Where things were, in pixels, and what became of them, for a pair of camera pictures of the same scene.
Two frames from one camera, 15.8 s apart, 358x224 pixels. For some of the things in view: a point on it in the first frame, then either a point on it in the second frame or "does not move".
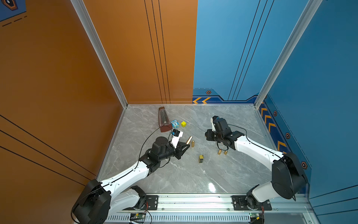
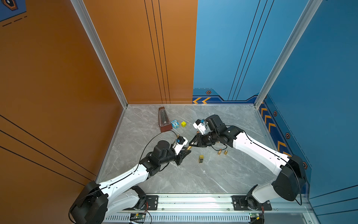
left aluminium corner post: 88,23 does not move
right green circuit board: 256,215 does not move
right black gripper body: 211,136 → 205,139
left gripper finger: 183,144 → 185,153
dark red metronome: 163,120 does not move
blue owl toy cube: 175,124 does not move
